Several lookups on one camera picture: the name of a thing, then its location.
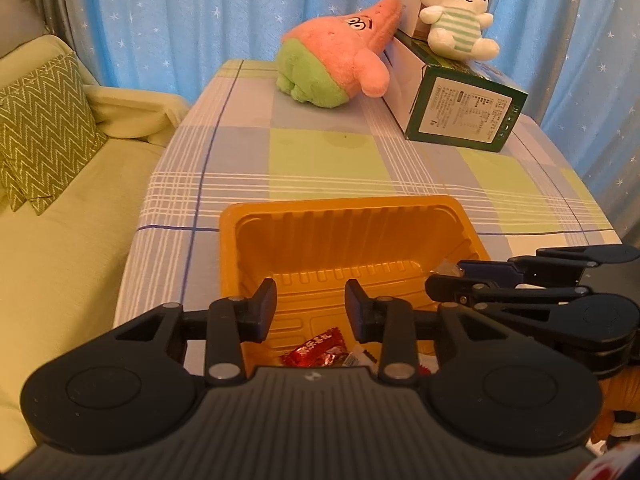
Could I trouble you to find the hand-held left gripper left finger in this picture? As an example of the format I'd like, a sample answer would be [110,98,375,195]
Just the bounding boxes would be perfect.
[112,277,278,386]

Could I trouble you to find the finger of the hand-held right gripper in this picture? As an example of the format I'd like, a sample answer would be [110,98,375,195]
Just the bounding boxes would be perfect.
[458,244,640,288]
[425,275,593,307]

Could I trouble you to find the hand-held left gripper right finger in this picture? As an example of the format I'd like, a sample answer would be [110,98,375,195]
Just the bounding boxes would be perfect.
[345,279,509,386]

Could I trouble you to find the black snack packet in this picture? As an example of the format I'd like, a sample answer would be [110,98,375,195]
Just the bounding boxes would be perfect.
[345,344,381,368]

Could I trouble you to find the orange plastic tray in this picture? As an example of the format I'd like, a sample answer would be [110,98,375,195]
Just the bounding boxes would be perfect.
[219,195,493,376]

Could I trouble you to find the person's right hand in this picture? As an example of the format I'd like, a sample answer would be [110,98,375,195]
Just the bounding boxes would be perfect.
[592,367,640,444]

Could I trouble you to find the checked tablecloth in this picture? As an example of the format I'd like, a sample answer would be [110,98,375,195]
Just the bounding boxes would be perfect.
[114,59,623,376]

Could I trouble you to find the green cardboard box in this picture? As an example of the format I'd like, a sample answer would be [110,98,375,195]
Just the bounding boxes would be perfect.
[382,30,529,153]

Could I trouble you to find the light green sofa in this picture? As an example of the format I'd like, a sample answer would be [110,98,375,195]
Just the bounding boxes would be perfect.
[0,0,191,461]

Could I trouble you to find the pink starfish plush toy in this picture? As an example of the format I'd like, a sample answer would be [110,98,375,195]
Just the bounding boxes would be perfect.
[276,0,403,109]

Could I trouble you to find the white bunny plush toy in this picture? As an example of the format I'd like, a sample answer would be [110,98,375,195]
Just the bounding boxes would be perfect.
[409,0,501,62]

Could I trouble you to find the green zigzag cushion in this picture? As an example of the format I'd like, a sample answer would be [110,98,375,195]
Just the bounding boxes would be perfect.
[0,52,109,217]

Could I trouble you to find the blue star curtain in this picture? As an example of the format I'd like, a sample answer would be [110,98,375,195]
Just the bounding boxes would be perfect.
[75,0,640,196]

